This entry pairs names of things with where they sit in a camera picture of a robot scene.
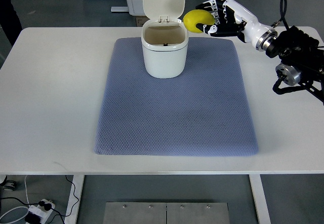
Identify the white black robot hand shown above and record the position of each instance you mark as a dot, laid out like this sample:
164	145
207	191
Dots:
232	19

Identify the yellow lemon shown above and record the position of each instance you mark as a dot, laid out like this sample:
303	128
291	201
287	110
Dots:
194	17

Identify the white trash bin with lid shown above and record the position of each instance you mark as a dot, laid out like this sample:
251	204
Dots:
164	38

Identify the blue textured mat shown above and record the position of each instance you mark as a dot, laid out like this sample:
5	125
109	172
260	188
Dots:
203	112

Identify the white table right leg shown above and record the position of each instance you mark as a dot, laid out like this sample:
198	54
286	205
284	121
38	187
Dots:
259	199

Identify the white table leg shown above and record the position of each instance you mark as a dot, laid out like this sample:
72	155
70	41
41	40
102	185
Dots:
259	199
73	205

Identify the person in black trousers left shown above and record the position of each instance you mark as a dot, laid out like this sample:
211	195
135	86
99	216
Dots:
10	21

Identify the white table left leg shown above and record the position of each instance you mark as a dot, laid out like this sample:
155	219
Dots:
73	205

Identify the grey metal floor plate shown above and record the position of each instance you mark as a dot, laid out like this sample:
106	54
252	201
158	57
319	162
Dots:
160	212

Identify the black plug on strip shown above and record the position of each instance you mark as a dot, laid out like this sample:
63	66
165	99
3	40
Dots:
47	206

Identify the white power strip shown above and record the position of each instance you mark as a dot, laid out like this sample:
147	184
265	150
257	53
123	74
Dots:
37	215

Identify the caster wheel at left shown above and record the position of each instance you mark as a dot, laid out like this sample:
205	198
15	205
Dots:
7	184

